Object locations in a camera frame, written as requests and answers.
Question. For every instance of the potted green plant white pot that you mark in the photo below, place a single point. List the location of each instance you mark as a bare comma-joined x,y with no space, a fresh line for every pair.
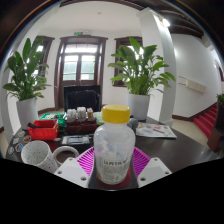
25,76
140,73

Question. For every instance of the red plastic box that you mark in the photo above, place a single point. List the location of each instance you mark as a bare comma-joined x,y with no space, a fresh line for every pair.
43,130

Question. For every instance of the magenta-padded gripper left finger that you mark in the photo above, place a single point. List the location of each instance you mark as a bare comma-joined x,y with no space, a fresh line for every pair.
71,170

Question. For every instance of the white wall unit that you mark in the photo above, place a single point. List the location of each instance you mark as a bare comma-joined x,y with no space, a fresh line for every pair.
193,85

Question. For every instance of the round blue sticker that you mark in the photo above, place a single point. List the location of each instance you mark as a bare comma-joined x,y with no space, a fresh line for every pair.
18,147

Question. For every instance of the green box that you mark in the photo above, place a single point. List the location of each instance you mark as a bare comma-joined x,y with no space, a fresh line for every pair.
51,116

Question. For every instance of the red carpeted staircase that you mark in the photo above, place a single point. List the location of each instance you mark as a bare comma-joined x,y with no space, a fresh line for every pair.
206,121

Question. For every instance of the printed white leaflet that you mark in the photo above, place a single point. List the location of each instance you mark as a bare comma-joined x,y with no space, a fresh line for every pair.
156,130

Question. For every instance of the white speckled mug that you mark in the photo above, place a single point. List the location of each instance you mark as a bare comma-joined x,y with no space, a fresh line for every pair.
38,155

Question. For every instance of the yellow-capped clear drink bottle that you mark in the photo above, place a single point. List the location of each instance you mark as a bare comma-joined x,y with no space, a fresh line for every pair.
114,150

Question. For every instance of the dark wooden double door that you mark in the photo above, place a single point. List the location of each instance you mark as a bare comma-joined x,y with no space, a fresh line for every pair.
80,66

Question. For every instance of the green exit sign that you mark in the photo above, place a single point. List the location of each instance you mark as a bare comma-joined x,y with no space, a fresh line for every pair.
78,33

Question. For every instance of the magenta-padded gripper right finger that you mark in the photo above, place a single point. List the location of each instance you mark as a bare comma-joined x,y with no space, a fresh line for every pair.
153,170

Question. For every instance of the small grey object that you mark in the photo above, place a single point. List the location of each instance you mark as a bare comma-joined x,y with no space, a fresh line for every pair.
134,124

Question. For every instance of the brown tray with small items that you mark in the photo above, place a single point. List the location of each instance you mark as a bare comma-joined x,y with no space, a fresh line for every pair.
81,123

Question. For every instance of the black chair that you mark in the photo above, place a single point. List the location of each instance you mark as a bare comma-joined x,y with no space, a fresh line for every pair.
81,98

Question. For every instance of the dark-framed window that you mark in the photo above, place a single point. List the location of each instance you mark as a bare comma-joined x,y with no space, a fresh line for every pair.
45,50
120,45

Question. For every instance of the flat black device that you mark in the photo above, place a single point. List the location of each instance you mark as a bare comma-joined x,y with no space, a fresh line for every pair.
75,140

